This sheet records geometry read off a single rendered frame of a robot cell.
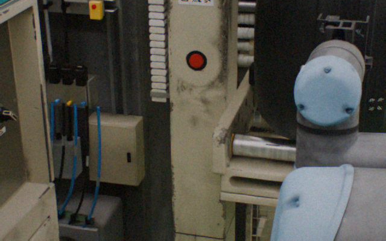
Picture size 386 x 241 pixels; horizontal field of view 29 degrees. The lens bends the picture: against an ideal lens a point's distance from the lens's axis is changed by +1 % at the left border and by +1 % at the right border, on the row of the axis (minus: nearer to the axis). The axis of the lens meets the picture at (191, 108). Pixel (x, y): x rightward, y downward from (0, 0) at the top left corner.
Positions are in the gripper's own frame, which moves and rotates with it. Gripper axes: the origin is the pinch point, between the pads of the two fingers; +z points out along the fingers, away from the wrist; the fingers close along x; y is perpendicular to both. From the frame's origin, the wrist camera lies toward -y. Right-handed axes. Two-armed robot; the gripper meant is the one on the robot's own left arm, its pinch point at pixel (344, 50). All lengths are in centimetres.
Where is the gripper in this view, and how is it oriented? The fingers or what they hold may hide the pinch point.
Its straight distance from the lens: 121.7
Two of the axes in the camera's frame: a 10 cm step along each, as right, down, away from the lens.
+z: 2.6, -2.8, 9.2
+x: -9.7, -0.9, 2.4
